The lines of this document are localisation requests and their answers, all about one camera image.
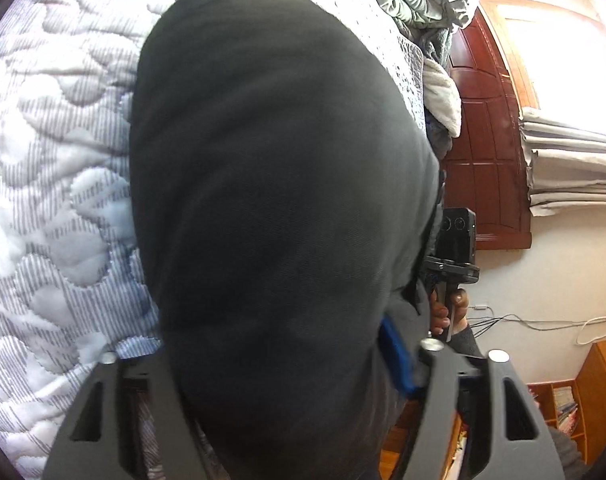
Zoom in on dark grey blanket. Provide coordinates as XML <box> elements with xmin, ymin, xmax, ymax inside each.
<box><xmin>415</xmin><ymin>22</ymin><xmax>456</xmax><ymax>161</ymax></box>

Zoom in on wood framed window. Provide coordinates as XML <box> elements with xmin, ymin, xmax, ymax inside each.
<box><xmin>476</xmin><ymin>0</ymin><xmax>606</xmax><ymax>116</ymax></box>

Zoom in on dark wooden headboard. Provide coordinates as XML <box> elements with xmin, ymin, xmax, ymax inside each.
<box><xmin>440</xmin><ymin>9</ymin><xmax>534</xmax><ymax>252</ymax></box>

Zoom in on orange wooden bookshelf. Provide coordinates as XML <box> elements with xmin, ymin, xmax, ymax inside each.
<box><xmin>526</xmin><ymin>337</ymin><xmax>606</xmax><ymax>467</ymax></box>

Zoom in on beige striped curtain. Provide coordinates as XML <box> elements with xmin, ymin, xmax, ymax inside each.
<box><xmin>518</xmin><ymin>109</ymin><xmax>606</xmax><ymax>218</ymax></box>

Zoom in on white wall cable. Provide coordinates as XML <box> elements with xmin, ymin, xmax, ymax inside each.
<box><xmin>576</xmin><ymin>307</ymin><xmax>606</xmax><ymax>347</ymax></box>

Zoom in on black pants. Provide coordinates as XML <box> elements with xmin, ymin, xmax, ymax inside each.
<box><xmin>129</xmin><ymin>0</ymin><xmax>446</xmax><ymax>480</ymax></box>

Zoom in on grey quilted mattress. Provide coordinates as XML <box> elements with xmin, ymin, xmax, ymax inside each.
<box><xmin>0</xmin><ymin>0</ymin><xmax>429</xmax><ymax>480</ymax></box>

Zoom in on white fluffy blanket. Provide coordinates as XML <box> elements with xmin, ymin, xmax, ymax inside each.
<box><xmin>422</xmin><ymin>57</ymin><xmax>463</xmax><ymax>138</ymax></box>

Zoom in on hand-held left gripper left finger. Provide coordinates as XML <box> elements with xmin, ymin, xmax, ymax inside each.
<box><xmin>43</xmin><ymin>351</ymin><xmax>215</xmax><ymax>480</ymax></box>

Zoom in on row of books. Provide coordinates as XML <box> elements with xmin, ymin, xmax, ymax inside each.
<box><xmin>552</xmin><ymin>385</ymin><xmax>580</xmax><ymax>436</ymax></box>

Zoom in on person's right hand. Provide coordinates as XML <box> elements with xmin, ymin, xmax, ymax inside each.
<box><xmin>429</xmin><ymin>290</ymin><xmax>470</xmax><ymax>343</ymax></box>

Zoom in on black wall cable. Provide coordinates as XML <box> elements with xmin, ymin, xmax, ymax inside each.
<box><xmin>466</xmin><ymin>305</ymin><xmax>586</xmax><ymax>335</ymax></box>

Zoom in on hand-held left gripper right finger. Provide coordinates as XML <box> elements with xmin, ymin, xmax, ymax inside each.
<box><xmin>379</xmin><ymin>315</ymin><xmax>568</xmax><ymax>480</ymax></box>

